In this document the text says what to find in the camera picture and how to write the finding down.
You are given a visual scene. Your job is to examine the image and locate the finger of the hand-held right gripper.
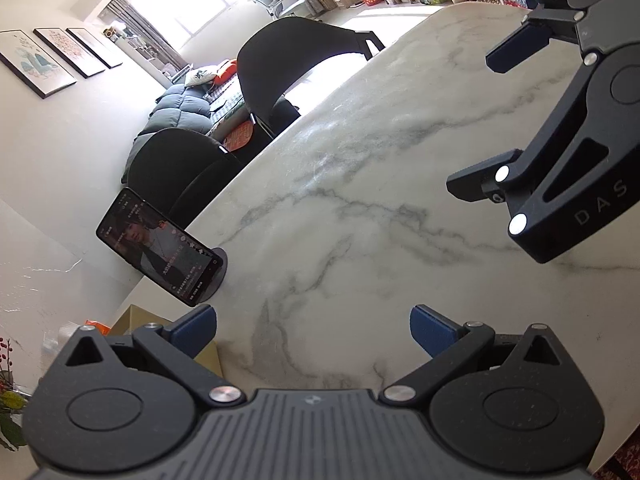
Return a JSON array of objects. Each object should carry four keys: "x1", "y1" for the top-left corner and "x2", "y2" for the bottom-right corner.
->
[
  {"x1": 486, "y1": 0, "x2": 601, "y2": 73},
  {"x1": 446, "y1": 50, "x2": 626, "y2": 263}
]

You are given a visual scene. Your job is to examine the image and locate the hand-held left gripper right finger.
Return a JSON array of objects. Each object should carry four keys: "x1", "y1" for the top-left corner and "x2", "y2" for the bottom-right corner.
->
[{"x1": 379, "y1": 304, "x2": 573, "y2": 407}]

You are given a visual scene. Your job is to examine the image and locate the white shelving rack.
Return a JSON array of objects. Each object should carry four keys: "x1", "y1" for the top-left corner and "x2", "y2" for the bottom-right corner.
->
[{"x1": 112, "y1": 25, "x2": 176, "y2": 81}]

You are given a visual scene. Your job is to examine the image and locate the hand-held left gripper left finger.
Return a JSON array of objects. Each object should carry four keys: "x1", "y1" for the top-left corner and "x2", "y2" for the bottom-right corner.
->
[{"x1": 65, "y1": 304, "x2": 246, "y2": 407}]

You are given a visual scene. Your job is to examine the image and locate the white sofa pillow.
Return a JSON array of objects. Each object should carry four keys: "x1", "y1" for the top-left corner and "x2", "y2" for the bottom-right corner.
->
[{"x1": 185, "y1": 67, "x2": 218, "y2": 86}]

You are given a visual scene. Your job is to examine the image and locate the framed wall picture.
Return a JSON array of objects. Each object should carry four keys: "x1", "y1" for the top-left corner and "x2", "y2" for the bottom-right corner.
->
[
  {"x1": 34, "y1": 27, "x2": 106, "y2": 78},
  {"x1": 0, "y1": 30, "x2": 78, "y2": 100},
  {"x1": 66, "y1": 27, "x2": 123, "y2": 69}
]

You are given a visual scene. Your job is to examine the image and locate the black dining chair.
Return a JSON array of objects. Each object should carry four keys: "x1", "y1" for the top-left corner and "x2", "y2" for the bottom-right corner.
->
[
  {"x1": 126, "y1": 128, "x2": 246, "y2": 231},
  {"x1": 236, "y1": 16, "x2": 386, "y2": 138}
]

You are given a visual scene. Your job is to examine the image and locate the window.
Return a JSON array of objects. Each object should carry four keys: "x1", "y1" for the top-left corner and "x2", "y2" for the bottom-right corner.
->
[{"x1": 130, "y1": 0, "x2": 296, "y2": 41}]

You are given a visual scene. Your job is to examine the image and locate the gold cardboard box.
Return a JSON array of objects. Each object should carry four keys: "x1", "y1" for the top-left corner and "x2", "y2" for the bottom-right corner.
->
[{"x1": 107, "y1": 304, "x2": 226, "y2": 378}]

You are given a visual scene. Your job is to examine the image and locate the grey office chair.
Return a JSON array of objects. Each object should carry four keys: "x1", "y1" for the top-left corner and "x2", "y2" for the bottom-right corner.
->
[{"x1": 248, "y1": 0, "x2": 306, "y2": 18}]

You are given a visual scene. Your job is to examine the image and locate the person's floral clothing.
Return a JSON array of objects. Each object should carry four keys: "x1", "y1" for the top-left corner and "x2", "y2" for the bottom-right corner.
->
[{"x1": 590, "y1": 442, "x2": 640, "y2": 480}]

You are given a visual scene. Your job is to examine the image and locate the grey curtain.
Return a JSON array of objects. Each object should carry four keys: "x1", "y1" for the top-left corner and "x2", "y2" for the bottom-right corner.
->
[{"x1": 97, "y1": 0, "x2": 193, "y2": 68}]

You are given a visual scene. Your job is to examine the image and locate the flower bouquet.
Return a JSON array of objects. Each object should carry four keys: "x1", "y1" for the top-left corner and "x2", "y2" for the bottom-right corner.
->
[{"x1": 0, "y1": 337, "x2": 28, "y2": 453}]

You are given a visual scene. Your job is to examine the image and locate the black smartphone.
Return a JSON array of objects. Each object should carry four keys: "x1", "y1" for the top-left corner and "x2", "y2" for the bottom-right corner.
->
[{"x1": 96, "y1": 187, "x2": 223, "y2": 307}]

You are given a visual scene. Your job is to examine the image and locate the grey sofa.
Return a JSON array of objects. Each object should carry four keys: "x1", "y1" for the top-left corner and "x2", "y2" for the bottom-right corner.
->
[{"x1": 122, "y1": 59, "x2": 256, "y2": 186}]

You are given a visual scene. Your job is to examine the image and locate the orange tissue pack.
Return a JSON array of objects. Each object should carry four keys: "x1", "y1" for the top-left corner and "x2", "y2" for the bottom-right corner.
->
[{"x1": 42, "y1": 319, "x2": 112, "y2": 358}]

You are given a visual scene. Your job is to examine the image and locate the black round phone stand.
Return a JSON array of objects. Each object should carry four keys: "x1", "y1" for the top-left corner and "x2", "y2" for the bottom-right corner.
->
[{"x1": 197, "y1": 247, "x2": 229, "y2": 306}]

